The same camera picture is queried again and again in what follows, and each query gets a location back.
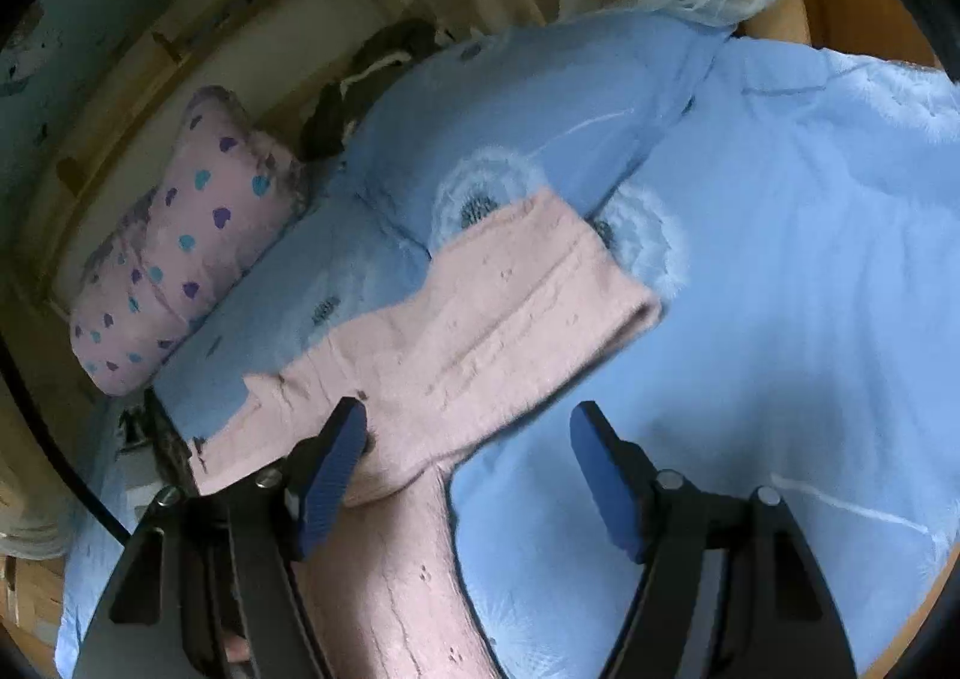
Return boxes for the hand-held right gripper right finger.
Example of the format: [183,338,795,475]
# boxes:
[570,401,857,679]

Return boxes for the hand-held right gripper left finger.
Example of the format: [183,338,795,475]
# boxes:
[73,397,368,679]

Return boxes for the pink knitted sweater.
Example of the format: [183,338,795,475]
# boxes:
[191,188,662,679]

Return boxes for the blue dandelion-print blanket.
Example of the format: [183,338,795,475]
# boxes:
[54,13,960,679]

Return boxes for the pink heart-print pillow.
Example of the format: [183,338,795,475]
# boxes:
[70,85,310,397]

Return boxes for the dark cloth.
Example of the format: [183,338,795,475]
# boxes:
[301,19,455,163]

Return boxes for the black cable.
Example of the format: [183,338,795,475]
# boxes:
[0,334,132,546]

